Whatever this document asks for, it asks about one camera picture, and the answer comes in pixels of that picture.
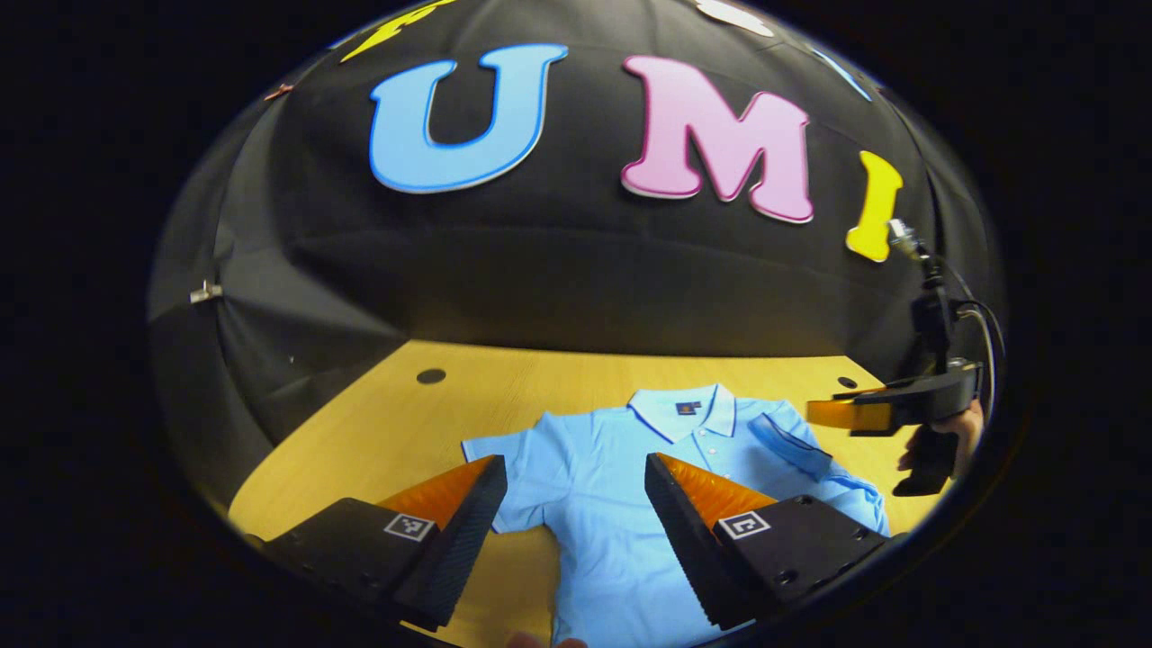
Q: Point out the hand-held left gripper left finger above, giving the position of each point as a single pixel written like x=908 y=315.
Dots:
x=454 y=549

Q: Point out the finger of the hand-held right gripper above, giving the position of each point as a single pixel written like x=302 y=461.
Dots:
x=850 y=414

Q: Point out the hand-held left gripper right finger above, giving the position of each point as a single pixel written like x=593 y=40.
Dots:
x=688 y=549

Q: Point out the light blue T-shirt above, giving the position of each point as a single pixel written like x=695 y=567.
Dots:
x=603 y=486

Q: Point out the black backdrop cloth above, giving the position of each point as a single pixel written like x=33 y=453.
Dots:
x=540 y=270

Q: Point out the small silver backdrop clip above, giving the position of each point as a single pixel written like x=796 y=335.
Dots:
x=205 y=292

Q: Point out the small red backdrop clip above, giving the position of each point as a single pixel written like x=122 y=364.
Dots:
x=279 y=90

